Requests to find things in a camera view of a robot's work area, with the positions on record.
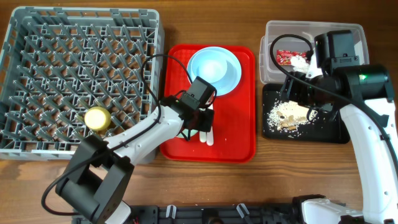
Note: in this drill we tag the red snack wrapper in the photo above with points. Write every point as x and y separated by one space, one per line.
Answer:
284 57

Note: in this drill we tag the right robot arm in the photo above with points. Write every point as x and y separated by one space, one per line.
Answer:
363 96

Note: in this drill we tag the grey dishwasher rack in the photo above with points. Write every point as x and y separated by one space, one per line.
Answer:
58 62

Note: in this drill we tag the white plastic fork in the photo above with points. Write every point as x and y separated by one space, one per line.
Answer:
210 138

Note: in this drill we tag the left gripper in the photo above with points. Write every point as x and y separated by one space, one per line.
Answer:
207 126

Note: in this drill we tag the rice and food scraps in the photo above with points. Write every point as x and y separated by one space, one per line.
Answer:
289 118

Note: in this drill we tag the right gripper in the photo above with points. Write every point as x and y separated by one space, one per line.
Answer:
290 91

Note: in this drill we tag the black tray bin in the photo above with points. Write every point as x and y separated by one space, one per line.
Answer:
321 130

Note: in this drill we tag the green bowl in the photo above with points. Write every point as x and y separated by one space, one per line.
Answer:
187 133

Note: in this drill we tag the yellow plastic cup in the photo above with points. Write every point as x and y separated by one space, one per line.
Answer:
97 118

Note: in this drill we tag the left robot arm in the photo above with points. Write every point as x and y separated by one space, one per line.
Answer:
97 175

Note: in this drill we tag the light blue bowl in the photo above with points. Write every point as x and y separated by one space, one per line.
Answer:
209 65

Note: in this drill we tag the white plastic spoon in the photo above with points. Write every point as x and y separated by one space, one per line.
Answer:
202 136

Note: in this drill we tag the light blue plate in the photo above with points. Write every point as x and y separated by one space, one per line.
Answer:
233 74

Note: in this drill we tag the red plastic tray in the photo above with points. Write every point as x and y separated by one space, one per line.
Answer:
234 125

